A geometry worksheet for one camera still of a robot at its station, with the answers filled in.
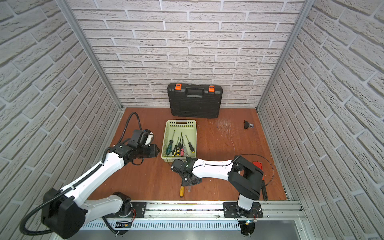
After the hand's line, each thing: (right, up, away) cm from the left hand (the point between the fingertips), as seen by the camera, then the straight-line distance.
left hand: (159, 148), depth 82 cm
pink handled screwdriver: (+11, -3, +13) cm, 18 cm away
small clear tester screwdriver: (+17, -22, -1) cm, 28 cm away
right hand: (+18, -19, +1) cm, 27 cm away
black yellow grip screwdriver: (+17, -3, +13) cm, 22 cm away
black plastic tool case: (+19, +28, +14) cm, 37 cm away
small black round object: (+58, +12, +26) cm, 65 cm away
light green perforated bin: (+9, +2, +18) cm, 21 cm away
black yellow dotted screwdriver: (+9, -3, +15) cm, 17 cm away
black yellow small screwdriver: (+7, -3, +11) cm, 14 cm away
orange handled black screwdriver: (+13, -23, -3) cm, 27 cm away
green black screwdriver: (+3, -3, +12) cm, 13 cm away
